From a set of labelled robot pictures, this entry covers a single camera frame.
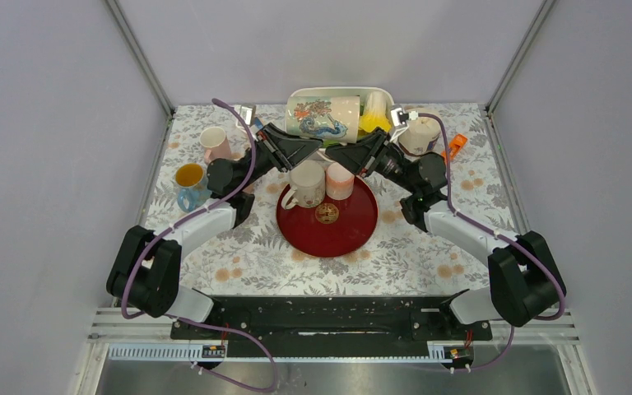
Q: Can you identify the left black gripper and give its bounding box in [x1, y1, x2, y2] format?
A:
[237, 123, 324, 192]

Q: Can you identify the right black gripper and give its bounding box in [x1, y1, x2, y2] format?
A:
[327, 126, 420, 193]

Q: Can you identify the cream mug blue dragon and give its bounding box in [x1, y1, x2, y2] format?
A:
[286, 95, 360, 143]

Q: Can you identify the pink faceted mug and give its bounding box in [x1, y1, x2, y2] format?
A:
[200, 127, 232, 164]

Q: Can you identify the blue glazed mug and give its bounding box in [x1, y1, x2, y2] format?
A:
[174, 163, 211, 213]

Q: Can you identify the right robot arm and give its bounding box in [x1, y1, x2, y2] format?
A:
[325, 130, 566, 339]

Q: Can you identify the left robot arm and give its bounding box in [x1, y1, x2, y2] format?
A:
[105, 123, 322, 338]

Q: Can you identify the pink mug at back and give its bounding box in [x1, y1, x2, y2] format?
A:
[325, 163, 355, 201]

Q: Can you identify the white mug with rose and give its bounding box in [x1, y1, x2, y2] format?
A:
[280, 160, 326, 210]

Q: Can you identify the toy napa cabbage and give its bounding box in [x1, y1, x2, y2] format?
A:
[359, 91, 392, 136]

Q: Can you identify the white rectangular dish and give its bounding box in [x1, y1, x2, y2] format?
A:
[284, 86, 394, 153]

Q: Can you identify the wrapped toilet paper roll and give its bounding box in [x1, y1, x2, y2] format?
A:
[397, 116, 441, 156]

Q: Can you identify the red round tray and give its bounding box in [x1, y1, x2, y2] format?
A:
[276, 178, 379, 258]

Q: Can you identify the floral tablecloth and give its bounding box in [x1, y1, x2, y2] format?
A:
[125, 103, 532, 298]

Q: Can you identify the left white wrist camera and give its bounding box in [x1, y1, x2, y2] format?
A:
[234, 104, 257, 132]

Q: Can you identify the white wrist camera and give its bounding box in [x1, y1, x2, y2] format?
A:
[389, 105, 419, 132]
[234, 104, 257, 132]

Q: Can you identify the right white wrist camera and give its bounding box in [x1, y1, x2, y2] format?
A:
[389, 105, 419, 132]

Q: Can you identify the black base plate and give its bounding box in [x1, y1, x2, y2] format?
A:
[115, 294, 495, 360]

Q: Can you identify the left aluminium frame post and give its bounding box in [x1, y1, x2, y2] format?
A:
[103, 0, 176, 119]

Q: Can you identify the aluminium frame post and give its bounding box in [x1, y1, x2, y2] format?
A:
[486, 0, 557, 116]
[103, 0, 176, 119]

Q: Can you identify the white slotted cable duct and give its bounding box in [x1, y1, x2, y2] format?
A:
[107, 340, 462, 365]

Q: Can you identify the right aluminium frame post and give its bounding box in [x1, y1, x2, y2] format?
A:
[486, 0, 557, 116]

